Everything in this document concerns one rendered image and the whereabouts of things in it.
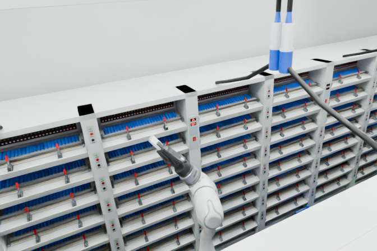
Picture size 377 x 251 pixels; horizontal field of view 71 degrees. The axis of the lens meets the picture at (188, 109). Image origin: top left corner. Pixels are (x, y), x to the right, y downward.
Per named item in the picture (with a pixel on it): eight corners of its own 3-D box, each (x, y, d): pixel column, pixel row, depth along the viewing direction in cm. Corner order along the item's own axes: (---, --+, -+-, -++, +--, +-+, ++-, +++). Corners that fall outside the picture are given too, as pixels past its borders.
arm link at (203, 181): (199, 164, 128) (205, 180, 116) (218, 182, 134) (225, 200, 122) (183, 177, 130) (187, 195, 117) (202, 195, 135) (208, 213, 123)
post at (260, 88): (264, 233, 279) (274, 74, 213) (257, 237, 276) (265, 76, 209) (252, 221, 296) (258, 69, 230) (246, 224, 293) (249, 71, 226)
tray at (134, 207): (191, 191, 218) (192, 184, 212) (118, 218, 195) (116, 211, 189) (182, 172, 231) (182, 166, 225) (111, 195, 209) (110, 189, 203)
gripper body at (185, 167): (183, 164, 127) (170, 152, 124) (194, 163, 121) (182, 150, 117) (176, 177, 123) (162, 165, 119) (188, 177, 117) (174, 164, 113)
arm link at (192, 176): (203, 168, 123) (195, 161, 121) (196, 185, 118) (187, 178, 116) (190, 170, 130) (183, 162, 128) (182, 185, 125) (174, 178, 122)
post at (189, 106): (206, 262, 254) (197, 91, 187) (197, 266, 250) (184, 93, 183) (197, 246, 271) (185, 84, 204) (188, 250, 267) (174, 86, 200)
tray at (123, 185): (190, 172, 210) (191, 161, 202) (113, 198, 188) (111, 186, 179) (179, 154, 224) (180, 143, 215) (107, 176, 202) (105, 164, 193)
